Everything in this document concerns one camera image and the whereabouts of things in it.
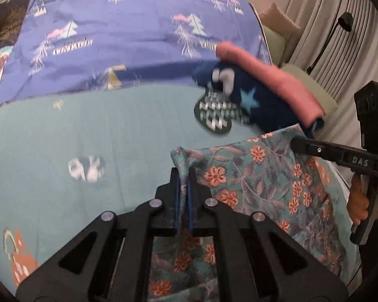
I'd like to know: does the teal floral fleece garment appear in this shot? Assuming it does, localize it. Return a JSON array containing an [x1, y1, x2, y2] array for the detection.
[[148, 126, 350, 301]]

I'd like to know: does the right hand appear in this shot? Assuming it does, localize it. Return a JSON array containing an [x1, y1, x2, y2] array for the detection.
[[347, 174, 378, 226]]

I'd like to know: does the green pillow near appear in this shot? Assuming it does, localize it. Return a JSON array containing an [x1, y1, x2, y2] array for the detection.
[[281, 63, 337, 120]]

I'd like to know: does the green pillow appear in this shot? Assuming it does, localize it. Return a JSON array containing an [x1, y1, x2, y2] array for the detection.
[[281, 63, 337, 120], [263, 26, 286, 66]]

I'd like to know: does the pink folded garment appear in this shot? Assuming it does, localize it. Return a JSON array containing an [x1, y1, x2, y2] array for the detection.
[[216, 42, 326, 128]]

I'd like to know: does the beige pleated curtain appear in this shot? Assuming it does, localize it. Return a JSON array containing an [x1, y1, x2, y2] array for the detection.
[[282, 0, 378, 147]]

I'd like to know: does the black floor lamp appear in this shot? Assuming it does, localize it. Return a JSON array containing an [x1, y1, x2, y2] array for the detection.
[[306, 12, 354, 74]]

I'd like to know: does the teal animal print bedcover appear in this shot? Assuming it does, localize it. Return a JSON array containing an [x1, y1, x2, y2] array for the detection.
[[0, 83, 363, 293]]

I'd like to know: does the green pillow far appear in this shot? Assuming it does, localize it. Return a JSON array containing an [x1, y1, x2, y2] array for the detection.
[[263, 26, 286, 66]]

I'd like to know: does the beige pillow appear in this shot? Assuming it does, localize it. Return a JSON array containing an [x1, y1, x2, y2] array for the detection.
[[259, 3, 300, 36]]

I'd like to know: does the navy star fleece garment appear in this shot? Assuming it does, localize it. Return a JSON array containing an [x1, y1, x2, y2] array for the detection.
[[193, 61, 324, 138]]

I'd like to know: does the purple tree print sheet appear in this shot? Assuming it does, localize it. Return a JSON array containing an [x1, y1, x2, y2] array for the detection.
[[0, 0, 271, 106]]

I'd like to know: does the dark patterned blanket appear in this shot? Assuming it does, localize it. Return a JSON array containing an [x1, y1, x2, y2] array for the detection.
[[0, 0, 30, 48]]

